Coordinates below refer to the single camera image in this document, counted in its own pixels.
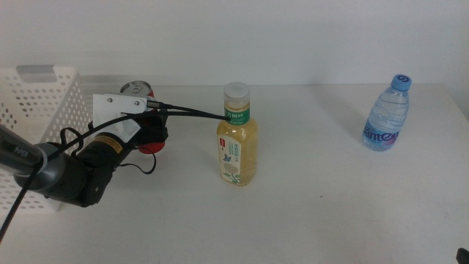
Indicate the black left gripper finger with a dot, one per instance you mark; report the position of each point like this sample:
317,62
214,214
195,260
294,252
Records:
159,124

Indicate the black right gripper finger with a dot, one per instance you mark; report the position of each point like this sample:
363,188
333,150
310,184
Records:
463,257

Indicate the red cola can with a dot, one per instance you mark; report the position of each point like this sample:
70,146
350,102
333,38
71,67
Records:
135,88

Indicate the yellow tea bottle white cap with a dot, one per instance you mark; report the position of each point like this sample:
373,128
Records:
238,146

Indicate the clear water bottle blue cap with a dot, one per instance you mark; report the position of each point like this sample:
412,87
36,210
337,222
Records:
385,121

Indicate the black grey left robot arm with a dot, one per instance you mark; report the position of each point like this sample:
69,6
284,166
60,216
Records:
55,176

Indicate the white perforated plastic basket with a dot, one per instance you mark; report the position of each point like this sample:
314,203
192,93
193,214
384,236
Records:
69,91

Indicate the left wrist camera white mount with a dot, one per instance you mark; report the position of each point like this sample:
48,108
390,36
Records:
117,104

